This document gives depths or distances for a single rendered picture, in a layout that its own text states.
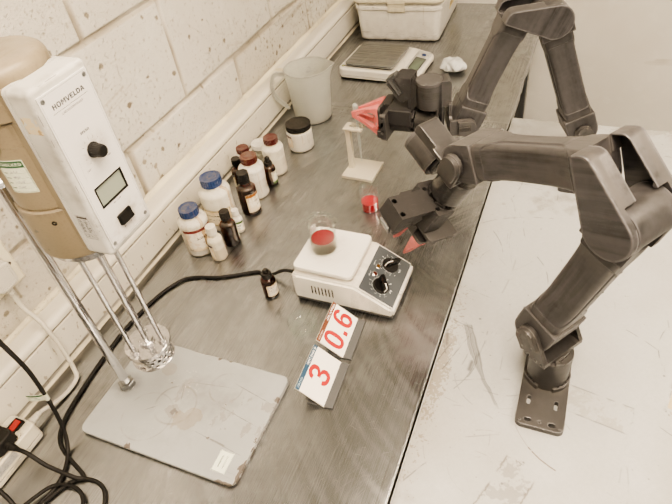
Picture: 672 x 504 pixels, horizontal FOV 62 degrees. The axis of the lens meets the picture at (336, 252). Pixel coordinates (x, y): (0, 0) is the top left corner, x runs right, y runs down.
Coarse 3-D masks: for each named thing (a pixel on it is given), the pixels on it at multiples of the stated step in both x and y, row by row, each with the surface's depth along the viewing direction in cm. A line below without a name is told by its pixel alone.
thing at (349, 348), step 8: (336, 304) 103; (360, 320) 103; (352, 328) 102; (360, 328) 102; (352, 336) 101; (352, 344) 100; (328, 352) 99; (336, 352) 98; (344, 352) 98; (352, 352) 98
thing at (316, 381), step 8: (320, 352) 96; (312, 360) 94; (320, 360) 95; (328, 360) 96; (312, 368) 93; (320, 368) 94; (328, 368) 95; (312, 376) 93; (320, 376) 93; (328, 376) 94; (304, 384) 91; (312, 384) 92; (320, 384) 93; (328, 384) 94; (312, 392) 91; (320, 392) 92; (320, 400) 91
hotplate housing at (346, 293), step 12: (372, 252) 107; (360, 264) 105; (300, 276) 105; (312, 276) 104; (324, 276) 104; (360, 276) 103; (408, 276) 108; (300, 288) 107; (312, 288) 105; (324, 288) 104; (336, 288) 103; (348, 288) 101; (312, 300) 109; (324, 300) 107; (336, 300) 105; (348, 300) 104; (360, 300) 102; (372, 300) 101; (396, 300) 103; (372, 312) 104; (384, 312) 102
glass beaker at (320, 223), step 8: (312, 216) 104; (320, 216) 104; (328, 216) 104; (312, 224) 105; (320, 224) 106; (328, 224) 105; (312, 232) 101; (320, 232) 101; (328, 232) 101; (312, 240) 103; (320, 240) 102; (328, 240) 102; (336, 240) 104; (312, 248) 105; (320, 248) 103; (328, 248) 103; (336, 248) 105; (320, 256) 105
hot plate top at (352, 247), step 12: (348, 240) 107; (360, 240) 107; (300, 252) 107; (312, 252) 106; (336, 252) 105; (348, 252) 105; (360, 252) 105; (300, 264) 104; (312, 264) 104; (324, 264) 103; (336, 264) 103; (348, 264) 103; (336, 276) 101; (348, 276) 100
